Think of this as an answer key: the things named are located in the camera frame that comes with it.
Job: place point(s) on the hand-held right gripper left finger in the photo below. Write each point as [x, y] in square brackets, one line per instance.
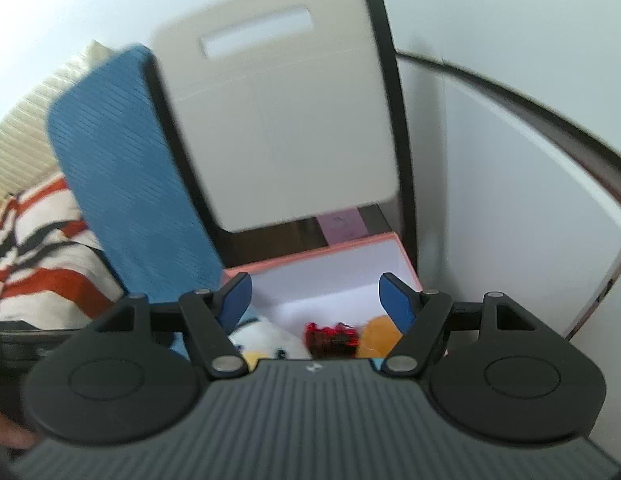
[234, 300]

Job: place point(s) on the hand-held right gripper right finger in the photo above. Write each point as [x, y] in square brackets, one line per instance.
[396, 301]

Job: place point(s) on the orange and blue plush toy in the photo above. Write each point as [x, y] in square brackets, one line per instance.
[378, 335]

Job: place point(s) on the white and blue duck plush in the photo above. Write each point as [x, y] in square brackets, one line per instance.
[265, 335]

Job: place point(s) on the pink cardboard box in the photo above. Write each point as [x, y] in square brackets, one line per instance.
[330, 280]

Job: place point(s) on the red and black small toy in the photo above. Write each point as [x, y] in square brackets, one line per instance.
[330, 340]

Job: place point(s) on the person's left hand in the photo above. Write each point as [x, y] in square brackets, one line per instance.
[10, 432]

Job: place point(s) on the striped orange black white blanket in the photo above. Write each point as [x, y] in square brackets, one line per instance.
[40, 270]

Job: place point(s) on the pink paper label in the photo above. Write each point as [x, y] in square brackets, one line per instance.
[343, 225]

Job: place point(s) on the white panel with black edge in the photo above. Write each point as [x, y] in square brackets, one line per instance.
[515, 185]

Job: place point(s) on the cream quilted cover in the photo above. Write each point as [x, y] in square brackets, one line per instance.
[30, 135]

